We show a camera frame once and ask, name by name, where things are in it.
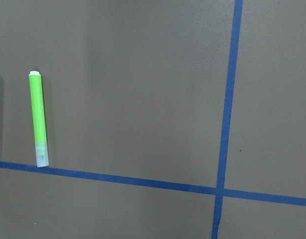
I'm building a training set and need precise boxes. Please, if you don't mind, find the green highlighter pen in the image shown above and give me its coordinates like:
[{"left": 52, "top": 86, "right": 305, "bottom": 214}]
[{"left": 28, "top": 71, "right": 49, "bottom": 167}]

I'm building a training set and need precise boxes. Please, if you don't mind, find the brown paper table mat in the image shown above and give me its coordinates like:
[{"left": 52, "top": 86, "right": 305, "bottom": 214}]
[{"left": 0, "top": 0, "right": 306, "bottom": 239}]

